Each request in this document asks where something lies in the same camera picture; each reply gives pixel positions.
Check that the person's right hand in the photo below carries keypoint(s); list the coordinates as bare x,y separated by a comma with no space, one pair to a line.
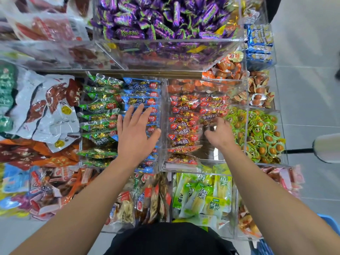
220,136

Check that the person's left hand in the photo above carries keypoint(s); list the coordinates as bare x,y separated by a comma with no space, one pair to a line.
133,139

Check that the clear acrylic snack shelves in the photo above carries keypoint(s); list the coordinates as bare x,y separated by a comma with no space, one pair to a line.
212,151

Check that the beef cube packets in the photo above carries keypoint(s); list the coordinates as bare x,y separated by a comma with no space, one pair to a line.
191,116

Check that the row of green beef packets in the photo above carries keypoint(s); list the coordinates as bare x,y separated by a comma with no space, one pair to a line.
101,106

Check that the row of blue beef packets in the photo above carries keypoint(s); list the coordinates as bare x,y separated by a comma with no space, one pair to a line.
146,87

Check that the blue plastic shopping basket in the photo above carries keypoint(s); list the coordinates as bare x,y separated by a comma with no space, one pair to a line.
330,223

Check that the person's right forearm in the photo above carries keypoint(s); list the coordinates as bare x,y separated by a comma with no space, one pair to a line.
287,204

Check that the person's left forearm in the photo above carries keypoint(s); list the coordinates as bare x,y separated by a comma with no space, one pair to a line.
74,209

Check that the person's black clothing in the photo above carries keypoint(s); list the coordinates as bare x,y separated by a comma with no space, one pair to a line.
170,239

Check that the pile of green egg packets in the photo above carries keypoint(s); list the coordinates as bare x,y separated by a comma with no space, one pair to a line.
257,135

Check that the pile of lime green packets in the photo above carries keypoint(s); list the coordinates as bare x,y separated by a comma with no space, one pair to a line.
202,193

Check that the pile of beige packets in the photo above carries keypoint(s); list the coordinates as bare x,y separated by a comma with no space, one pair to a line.
138,201

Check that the pile of orange brown packets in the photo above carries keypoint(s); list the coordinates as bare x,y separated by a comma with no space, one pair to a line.
228,71

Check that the black pole rod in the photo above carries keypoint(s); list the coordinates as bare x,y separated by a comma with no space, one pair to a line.
300,150

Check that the pile of white meat packets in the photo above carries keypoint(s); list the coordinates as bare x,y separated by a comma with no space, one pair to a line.
48,106

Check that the pile of red brown packets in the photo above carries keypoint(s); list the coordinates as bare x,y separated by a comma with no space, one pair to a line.
53,186

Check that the pile of dark orange packets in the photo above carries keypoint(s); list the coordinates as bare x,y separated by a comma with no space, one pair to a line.
37,151

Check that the pile of blue orange packets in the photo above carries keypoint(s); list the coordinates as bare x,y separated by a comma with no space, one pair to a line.
259,42

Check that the blue toy candy packet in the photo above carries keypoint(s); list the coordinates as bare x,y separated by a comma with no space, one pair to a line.
15,178

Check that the pile of purple candies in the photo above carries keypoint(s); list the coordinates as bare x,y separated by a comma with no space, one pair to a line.
164,16

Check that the green vacuum packet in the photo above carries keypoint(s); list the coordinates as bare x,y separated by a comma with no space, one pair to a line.
5,93

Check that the pile of red sausage packets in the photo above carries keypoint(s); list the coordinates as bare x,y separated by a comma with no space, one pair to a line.
48,26

